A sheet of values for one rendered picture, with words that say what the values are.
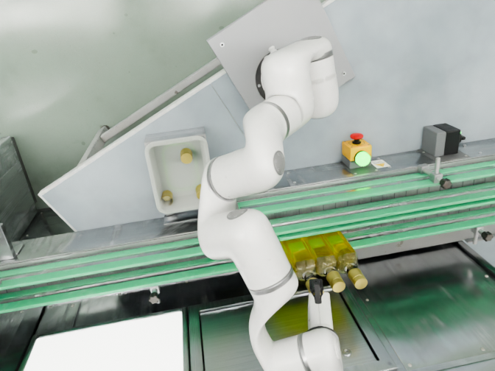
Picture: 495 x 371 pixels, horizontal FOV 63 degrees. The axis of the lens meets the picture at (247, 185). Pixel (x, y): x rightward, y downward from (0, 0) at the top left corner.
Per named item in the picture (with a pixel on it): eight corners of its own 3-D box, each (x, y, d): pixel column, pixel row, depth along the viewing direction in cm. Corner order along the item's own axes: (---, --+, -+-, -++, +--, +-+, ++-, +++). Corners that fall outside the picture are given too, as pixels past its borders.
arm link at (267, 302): (292, 255, 73) (337, 348, 77) (230, 278, 76) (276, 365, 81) (289, 280, 65) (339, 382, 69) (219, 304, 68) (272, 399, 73)
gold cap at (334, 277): (326, 283, 104) (332, 294, 100) (325, 271, 103) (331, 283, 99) (339, 280, 104) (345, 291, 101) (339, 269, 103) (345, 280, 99)
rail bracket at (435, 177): (414, 171, 123) (440, 190, 111) (416, 149, 120) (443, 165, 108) (426, 170, 124) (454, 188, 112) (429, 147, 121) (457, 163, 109)
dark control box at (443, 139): (420, 149, 135) (434, 157, 127) (422, 125, 131) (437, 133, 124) (443, 145, 136) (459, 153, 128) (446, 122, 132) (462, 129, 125)
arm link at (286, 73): (255, 143, 82) (236, 62, 76) (310, 104, 98) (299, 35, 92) (295, 143, 76) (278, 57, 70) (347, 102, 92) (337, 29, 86)
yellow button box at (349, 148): (341, 160, 132) (350, 169, 125) (341, 139, 129) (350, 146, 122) (361, 157, 133) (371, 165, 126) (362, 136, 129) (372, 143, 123)
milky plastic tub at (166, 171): (159, 202, 127) (158, 216, 119) (144, 135, 117) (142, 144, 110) (213, 193, 129) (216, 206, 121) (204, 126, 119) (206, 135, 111)
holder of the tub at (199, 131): (163, 216, 130) (162, 228, 123) (146, 134, 118) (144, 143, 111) (216, 207, 131) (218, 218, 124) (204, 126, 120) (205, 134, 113)
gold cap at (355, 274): (361, 266, 104) (368, 277, 100) (359, 277, 105) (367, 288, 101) (348, 268, 103) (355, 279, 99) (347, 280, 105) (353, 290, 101)
